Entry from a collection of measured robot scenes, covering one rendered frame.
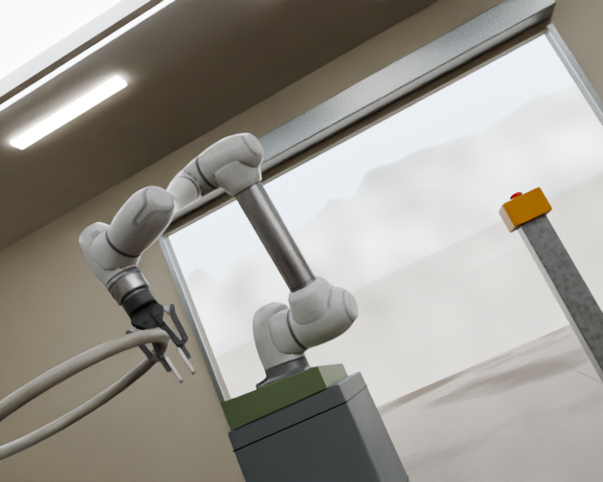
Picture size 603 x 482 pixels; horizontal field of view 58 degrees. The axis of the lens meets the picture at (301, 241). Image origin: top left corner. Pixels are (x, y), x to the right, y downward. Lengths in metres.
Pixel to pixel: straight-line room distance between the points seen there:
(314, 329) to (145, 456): 5.27
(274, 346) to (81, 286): 5.57
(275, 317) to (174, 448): 4.92
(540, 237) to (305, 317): 0.76
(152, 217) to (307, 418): 0.81
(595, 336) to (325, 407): 0.80
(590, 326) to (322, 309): 0.78
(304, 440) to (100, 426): 5.56
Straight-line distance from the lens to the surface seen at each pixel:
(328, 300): 1.77
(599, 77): 6.38
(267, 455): 1.79
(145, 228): 1.28
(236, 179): 1.74
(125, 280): 1.36
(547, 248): 1.74
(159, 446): 6.79
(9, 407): 1.13
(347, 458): 1.72
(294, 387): 1.72
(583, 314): 1.74
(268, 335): 1.88
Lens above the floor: 0.84
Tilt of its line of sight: 14 degrees up
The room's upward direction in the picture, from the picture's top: 24 degrees counter-clockwise
